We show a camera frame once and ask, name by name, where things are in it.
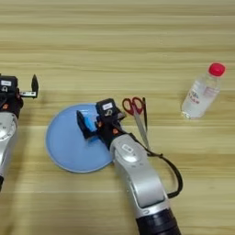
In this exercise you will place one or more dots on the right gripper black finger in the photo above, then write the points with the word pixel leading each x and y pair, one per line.
pixel 83 125

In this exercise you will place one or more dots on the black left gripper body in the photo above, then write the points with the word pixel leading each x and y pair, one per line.
pixel 11 104

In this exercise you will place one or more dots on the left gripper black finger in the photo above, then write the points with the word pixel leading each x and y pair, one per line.
pixel 35 84

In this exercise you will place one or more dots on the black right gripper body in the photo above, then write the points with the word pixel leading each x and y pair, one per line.
pixel 108 130

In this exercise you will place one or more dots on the clear red-capped water bottle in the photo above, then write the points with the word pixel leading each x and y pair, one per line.
pixel 200 95

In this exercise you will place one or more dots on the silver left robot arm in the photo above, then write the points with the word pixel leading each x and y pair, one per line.
pixel 6 140

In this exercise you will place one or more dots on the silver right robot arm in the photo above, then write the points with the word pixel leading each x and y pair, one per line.
pixel 143 180

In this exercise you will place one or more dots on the left gripper's black labelled box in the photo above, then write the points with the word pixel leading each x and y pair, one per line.
pixel 7 84

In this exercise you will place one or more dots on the gripper's black labelled box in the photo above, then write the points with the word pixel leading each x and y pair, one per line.
pixel 106 107
pixel 7 84

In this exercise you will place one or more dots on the right gripper's black labelled box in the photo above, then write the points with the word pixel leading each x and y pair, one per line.
pixel 106 107

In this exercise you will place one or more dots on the light blue round plate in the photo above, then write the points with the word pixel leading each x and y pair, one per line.
pixel 64 150

